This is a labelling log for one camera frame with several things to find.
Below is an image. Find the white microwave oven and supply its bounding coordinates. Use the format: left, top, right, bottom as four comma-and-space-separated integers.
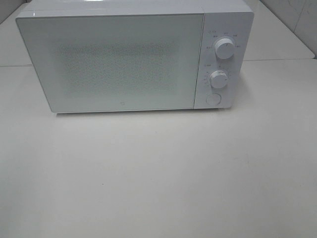
15, 0, 254, 112

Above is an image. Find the white microwave door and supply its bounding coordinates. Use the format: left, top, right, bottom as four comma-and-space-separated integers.
16, 14, 204, 113

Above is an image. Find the white microwave knob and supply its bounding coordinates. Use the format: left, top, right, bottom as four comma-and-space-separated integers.
209, 70, 229, 89
214, 36, 235, 60

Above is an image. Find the round white door button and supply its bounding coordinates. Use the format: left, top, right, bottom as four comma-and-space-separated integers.
206, 93, 221, 106

